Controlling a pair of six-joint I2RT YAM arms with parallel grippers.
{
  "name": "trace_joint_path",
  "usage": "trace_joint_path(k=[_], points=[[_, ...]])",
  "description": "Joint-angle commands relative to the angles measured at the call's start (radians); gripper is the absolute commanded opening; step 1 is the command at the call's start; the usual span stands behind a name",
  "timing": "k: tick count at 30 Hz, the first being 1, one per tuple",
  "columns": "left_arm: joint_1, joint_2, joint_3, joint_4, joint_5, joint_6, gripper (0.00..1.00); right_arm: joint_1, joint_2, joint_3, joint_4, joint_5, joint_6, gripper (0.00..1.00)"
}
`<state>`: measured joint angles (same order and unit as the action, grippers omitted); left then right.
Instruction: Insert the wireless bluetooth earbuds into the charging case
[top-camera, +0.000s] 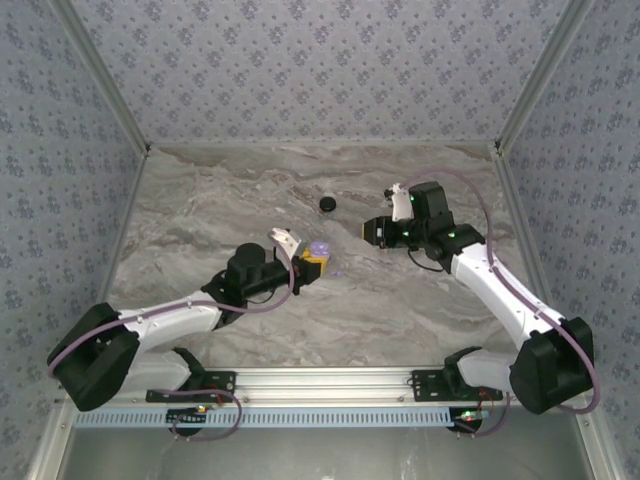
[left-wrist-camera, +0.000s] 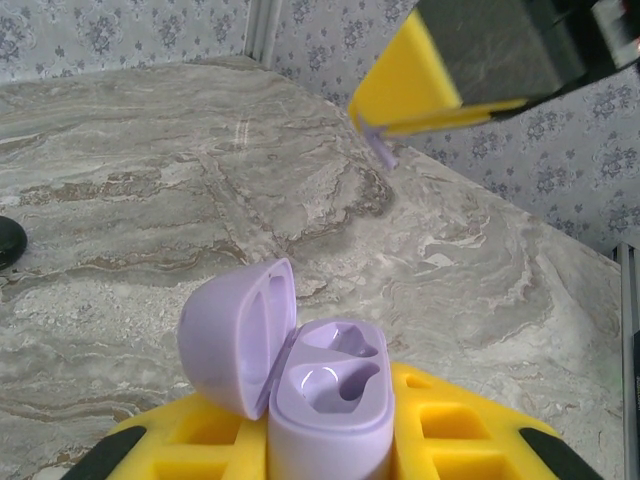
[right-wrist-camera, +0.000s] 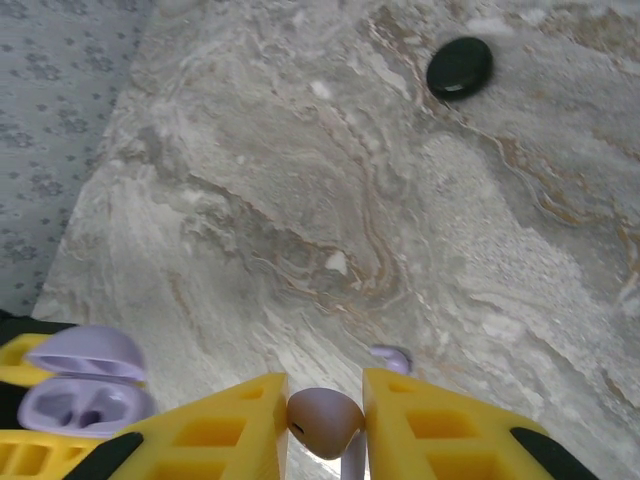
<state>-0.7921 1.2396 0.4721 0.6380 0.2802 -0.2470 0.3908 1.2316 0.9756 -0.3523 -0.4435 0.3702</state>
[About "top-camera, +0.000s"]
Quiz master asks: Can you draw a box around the small black control board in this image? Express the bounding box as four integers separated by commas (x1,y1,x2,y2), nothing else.
166,405,210,429
449,405,496,435

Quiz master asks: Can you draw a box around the grey metal sheet tray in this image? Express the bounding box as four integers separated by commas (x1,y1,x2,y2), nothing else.
29,404,619,480

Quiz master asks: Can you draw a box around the slotted aluminium table rail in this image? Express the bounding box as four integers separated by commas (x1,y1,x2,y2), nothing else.
489,142,564,326
87,144,151,321

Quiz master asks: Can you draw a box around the wide aluminium mounting rail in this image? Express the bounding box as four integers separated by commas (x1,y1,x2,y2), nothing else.
53,364,600,407

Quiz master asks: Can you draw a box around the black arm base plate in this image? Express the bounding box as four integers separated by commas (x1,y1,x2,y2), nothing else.
144,369,238,404
411,368,504,404

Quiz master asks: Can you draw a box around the light blue slotted cable duct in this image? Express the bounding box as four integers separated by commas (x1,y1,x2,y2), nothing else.
73,405,454,430

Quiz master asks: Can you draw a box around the aluminium upright post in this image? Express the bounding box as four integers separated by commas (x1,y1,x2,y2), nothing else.
493,0,599,154
51,0,153,155

